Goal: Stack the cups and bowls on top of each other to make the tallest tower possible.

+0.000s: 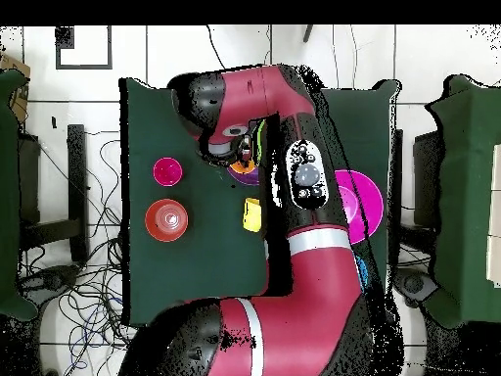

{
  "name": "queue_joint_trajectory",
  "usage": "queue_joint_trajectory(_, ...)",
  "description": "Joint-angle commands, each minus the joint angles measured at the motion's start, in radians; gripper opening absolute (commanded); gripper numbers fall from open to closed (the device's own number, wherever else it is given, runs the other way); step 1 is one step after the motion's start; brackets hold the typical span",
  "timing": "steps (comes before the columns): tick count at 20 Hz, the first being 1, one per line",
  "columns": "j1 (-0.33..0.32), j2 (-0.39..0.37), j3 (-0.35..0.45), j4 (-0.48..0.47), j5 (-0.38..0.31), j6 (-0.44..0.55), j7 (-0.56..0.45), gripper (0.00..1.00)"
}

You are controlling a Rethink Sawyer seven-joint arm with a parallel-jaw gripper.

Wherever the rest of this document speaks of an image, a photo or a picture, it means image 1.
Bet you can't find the orange plastic bowl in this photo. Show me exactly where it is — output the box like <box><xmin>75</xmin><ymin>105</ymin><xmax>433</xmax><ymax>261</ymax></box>
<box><xmin>144</xmin><ymin>198</ymin><xmax>190</xmax><ymax>243</ymax></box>

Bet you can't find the dark green table cloth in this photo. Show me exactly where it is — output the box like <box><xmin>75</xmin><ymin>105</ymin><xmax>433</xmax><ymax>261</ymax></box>
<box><xmin>118</xmin><ymin>76</ymin><xmax>401</xmax><ymax>327</ymax></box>

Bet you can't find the tangle of floor cables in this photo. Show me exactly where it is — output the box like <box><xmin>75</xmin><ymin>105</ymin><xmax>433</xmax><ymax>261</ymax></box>
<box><xmin>17</xmin><ymin>130</ymin><xmax>136</xmax><ymax>376</ymax></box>

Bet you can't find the orange plastic cup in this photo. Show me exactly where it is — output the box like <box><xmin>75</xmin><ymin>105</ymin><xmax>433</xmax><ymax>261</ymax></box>
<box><xmin>228</xmin><ymin>160</ymin><xmax>257</xmax><ymax>176</ymax></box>

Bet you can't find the red plastic cup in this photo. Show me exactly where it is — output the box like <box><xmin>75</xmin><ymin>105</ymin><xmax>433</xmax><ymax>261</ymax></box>
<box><xmin>152</xmin><ymin>157</ymin><xmax>184</xmax><ymax>188</ymax></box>

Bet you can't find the thin black cable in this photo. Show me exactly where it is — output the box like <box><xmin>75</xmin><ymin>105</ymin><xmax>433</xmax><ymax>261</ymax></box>
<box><xmin>205</xmin><ymin>24</ymin><xmax>227</xmax><ymax>71</ymax></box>

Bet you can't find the black box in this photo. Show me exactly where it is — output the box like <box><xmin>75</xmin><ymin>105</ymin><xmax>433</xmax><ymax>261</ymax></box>
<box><xmin>412</xmin><ymin>130</ymin><xmax>445</xmax><ymax>228</ymax></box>

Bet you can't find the yellow plastic cup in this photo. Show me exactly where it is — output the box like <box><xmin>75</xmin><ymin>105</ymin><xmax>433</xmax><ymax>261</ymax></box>
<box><xmin>242</xmin><ymin>197</ymin><xmax>262</xmax><ymax>233</ymax></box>

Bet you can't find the purple plastic bowl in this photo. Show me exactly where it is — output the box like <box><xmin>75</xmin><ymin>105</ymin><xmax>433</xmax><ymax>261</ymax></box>
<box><xmin>226</xmin><ymin>165</ymin><xmax>262</xmax><ymax>187</ymax></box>

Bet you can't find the black pedestal leg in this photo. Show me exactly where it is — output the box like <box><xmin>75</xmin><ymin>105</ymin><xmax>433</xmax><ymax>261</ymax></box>
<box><xmin>19</xmin><ymin>264</ymin><xmax>81</xmax><ymax>305</ymax></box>
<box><xmin>393</xmin><ymin>267</ymin><xmax>438</xmax><ymax>308</ymax></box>

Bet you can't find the large pink plastic bowl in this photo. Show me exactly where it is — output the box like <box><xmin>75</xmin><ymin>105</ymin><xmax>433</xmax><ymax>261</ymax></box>
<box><xmin>334</xmin><ymin>168</ymin><xmax>385</xmax><ymax>246</ymax></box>

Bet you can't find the black square floor frame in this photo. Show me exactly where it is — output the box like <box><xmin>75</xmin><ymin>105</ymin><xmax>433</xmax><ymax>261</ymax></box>
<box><xmin>54</xmin><ymin>24</ymin><xmax>114</xmax><ymax>71</ymax></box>

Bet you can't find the large green plastic bowl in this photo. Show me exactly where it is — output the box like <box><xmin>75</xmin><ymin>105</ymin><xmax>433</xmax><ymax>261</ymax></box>
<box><xmin>251</xmin><ymin>118</ymin><xmax>268</xmax><ymax>165</ymax></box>

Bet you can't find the cardboard box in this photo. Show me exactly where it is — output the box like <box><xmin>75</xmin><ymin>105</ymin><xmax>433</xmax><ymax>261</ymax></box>
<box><xmin>0</xmin><ymin>52</ymin><xmax>31</xmax><ymax>123</ymax></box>

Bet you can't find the green-clothed side table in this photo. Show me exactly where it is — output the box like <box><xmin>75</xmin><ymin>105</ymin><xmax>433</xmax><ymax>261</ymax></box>
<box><xmin>424</xmin><ymin>73</ymin><xmax>501</xmax><ymax>330</ymax></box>
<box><xmin>0</xmin><ymin>69</ymin><xmax>40</xmax><ymax>322</ymax></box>

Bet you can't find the blue plastic bowl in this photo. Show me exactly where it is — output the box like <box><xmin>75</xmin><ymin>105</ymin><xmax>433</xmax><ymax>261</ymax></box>
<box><xmin>353</xmin><ymin>256</ymin><xmax>370</xmax><ymax>293</ymax></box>

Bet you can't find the black metal stand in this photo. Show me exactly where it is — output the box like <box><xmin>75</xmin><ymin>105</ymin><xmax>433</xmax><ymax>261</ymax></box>
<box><xmin>17</xmin><ymin>123</ymin><xmax>89</xmax><ymax>263</ymax></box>
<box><xmin>389</xmin><ymin>128</ymin><xmax>404</xmax><ymax>240</ymax></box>

